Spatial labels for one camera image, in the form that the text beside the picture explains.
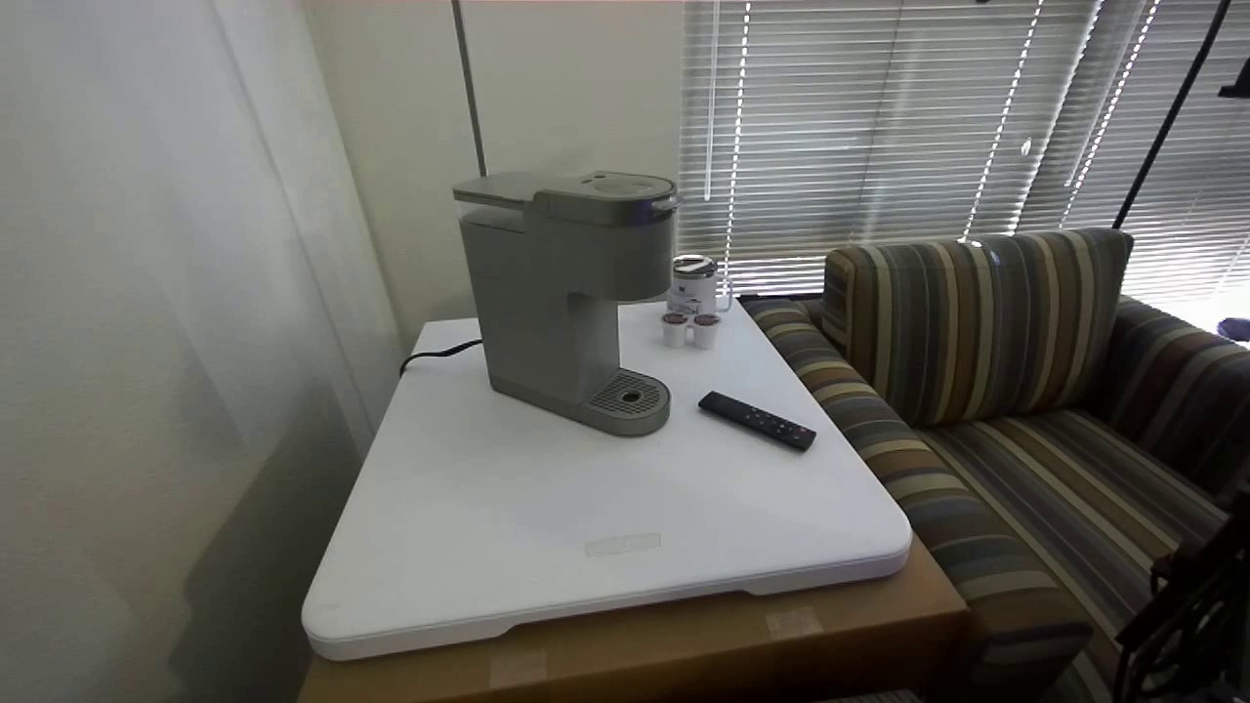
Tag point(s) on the grey single-serve coffee machine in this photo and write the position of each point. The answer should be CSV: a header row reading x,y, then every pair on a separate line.
x,y
547,300

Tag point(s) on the brown table base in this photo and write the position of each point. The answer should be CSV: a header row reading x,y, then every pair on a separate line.
x,y
677,645

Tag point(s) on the white printed mug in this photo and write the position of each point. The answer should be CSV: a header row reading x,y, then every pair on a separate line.
x,y
692,282

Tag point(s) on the striped sofa cushion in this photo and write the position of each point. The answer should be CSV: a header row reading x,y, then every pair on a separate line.
x,y
976,326

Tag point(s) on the black tripod pole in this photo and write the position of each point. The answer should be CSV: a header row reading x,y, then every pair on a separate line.
x,y
1170,112

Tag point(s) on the striped fabric sofa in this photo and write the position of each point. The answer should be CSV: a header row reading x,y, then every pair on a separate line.
x,y
1041,508

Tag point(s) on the white window blinds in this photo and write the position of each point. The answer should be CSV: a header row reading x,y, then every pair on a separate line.
x,y
912,120

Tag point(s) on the black remote control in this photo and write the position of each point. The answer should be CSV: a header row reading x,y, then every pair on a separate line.
x,y
759,418

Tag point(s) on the coffee pod red lid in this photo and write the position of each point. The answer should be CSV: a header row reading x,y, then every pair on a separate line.
x,y
704,328
674,328

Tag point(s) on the black metal stand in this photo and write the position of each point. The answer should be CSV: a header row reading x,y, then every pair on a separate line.
x,y
1194,612

